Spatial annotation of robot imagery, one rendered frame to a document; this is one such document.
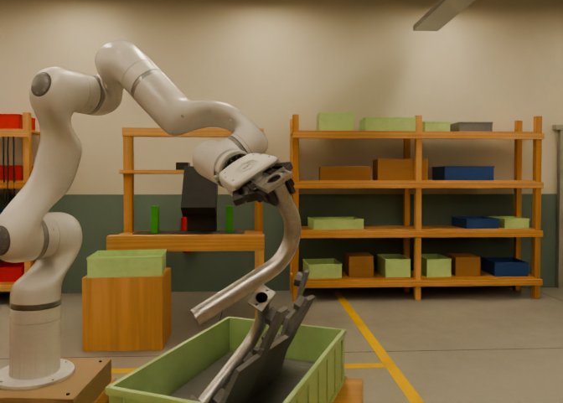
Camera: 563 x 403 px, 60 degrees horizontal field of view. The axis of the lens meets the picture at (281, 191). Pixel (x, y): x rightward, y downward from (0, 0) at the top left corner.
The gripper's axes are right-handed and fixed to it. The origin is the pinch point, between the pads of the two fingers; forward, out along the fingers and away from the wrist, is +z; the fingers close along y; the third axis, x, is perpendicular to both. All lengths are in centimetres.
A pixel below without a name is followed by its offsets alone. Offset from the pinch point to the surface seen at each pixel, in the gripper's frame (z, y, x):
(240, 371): -10.6, -20.9, 36.1
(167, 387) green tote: -43, -37, 53
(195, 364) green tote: -52, -28, 60
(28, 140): -548, -44, 53
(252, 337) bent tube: -20.8, -13.6, 39.4
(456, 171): -321, 337, 283
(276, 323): -14.7, -8.4, 35.5
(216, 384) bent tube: -17, -26, 40
